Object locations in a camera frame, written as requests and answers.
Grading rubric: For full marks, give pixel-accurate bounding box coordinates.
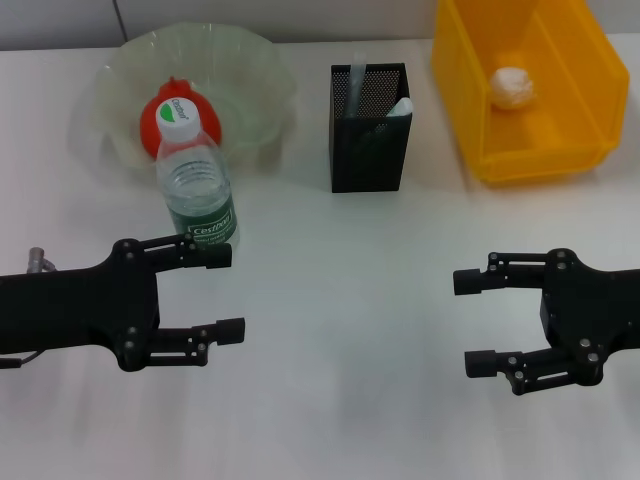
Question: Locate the clear water bottle green label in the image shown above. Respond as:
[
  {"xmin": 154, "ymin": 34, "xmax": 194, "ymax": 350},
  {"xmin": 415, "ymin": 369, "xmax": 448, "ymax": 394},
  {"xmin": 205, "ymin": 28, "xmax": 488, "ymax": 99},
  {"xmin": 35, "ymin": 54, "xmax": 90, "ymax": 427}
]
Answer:
[{"xmin": 155, "ymin": 97, "xmax": 241, "ymax": 251}]

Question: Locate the translucent green plastic fruit bowl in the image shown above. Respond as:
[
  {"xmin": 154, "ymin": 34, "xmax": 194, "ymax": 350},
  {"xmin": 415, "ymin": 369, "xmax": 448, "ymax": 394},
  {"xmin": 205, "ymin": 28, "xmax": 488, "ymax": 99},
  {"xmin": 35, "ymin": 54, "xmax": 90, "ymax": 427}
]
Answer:
[{"xmin": 69, "ymin": 22, "xmax": 299, "ymax": 181}]

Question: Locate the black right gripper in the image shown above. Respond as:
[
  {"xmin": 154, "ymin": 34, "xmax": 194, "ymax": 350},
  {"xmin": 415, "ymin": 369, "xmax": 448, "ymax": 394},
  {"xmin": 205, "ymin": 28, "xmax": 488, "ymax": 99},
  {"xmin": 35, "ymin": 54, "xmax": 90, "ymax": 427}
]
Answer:
[{"xmin": 453, "ymin": 247, "xmax": 640, "ymax": 396}]

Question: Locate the black mesh pen holder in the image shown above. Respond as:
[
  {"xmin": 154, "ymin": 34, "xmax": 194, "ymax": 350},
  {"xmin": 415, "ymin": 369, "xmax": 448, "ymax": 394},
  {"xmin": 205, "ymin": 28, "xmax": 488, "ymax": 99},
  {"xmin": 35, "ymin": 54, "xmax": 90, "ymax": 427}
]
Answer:
[{"xmin": 328, "ymin": 63, "xmax": 415, "ymax": 194}]

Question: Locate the orange knitted toy fruit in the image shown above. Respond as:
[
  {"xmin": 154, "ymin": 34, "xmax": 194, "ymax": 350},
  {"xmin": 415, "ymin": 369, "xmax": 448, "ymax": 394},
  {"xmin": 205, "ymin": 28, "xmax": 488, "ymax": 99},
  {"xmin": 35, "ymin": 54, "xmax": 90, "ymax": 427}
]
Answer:
[{"xmin": 138, "ymin": 75, "xmax": 225, "ymax": 159}]

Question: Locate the silver marker pen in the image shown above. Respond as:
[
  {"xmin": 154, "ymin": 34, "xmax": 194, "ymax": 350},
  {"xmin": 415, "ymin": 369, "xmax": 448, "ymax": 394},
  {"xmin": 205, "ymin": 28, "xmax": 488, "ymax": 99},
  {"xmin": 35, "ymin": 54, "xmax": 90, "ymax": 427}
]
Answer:
[{"xmin": 344, "ymin": 51, "xmax": 369, "ymax": 121}]

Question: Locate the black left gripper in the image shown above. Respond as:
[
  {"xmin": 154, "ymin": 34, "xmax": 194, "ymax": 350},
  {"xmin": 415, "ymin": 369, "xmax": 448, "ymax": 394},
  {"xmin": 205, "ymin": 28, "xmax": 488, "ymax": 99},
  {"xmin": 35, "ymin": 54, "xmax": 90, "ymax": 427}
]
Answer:
[{"xmin": 0, "ymin": 234, "xmax": 246, "ymax": 372}]

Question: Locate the green white-tipped swab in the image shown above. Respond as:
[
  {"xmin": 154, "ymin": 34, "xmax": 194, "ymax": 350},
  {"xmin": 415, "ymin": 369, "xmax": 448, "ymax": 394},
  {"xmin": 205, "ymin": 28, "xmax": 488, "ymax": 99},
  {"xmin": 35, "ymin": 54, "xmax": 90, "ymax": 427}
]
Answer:
[{"xmin": 387, "ymin": 97, "xmax": 415, "ymax": 119}]

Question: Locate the yellow plastic bin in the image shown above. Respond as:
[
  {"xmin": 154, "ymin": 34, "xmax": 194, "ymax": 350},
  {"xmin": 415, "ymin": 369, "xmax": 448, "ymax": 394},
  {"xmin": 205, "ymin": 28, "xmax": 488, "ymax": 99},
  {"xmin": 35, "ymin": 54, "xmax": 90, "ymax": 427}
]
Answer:
[{"xmin": 430, "ymin": 0, "xmax": 630, "ymax": 187}]

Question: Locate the white paper ball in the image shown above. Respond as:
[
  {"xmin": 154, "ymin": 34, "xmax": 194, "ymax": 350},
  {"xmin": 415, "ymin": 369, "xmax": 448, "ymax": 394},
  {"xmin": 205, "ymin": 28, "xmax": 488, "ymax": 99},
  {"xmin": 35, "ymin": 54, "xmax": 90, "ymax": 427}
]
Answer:
[{"xmin": 489, "ymin": 67, "xmax": 535, "ymax": 110}]

